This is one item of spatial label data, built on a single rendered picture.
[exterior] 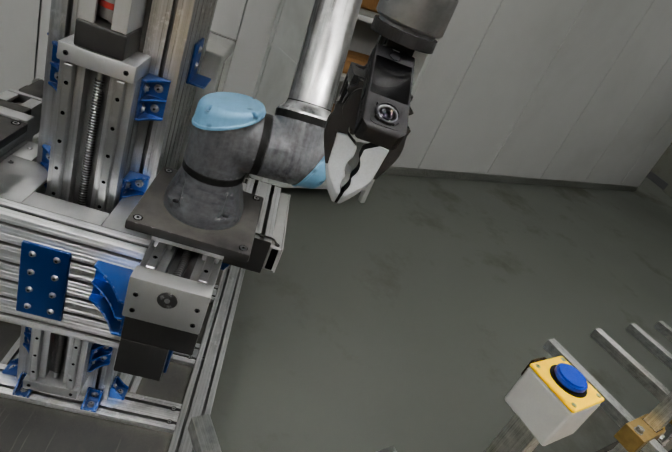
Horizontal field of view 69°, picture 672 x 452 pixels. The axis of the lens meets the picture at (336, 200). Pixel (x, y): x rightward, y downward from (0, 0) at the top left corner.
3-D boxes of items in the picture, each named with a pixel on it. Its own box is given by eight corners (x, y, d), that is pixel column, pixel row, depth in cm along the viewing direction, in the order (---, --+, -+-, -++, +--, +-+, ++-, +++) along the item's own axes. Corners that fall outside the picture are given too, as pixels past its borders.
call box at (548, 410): (499, 402, 64) (530, 362, 61) (531, 392, 68) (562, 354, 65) (539, 451, 59) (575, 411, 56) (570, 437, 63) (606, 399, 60)
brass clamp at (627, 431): (610, 434, 118) (623, 421, 116) (637, 421, 126) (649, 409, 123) (633, 457, 114) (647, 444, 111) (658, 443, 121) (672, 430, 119)
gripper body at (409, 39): (388, 126, 62) (430, 32, 56) (397, 153, 54) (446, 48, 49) (331, 105, 60) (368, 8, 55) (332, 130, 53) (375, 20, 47)
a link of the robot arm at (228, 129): (187, 141, 95) (203, 76, 89) (254, 160, 99) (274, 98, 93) (178, 170, 85) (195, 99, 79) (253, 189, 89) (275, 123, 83)
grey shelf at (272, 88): (231, 164, 341) (303, -76, 272) (335, 171, 395) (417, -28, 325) (255, 200, 311) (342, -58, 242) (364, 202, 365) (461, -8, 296)
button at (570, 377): (544, 373, 61) (551, 364, 60) (561, 368, 63) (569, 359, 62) (569, 401, 58) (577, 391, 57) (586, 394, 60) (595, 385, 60)
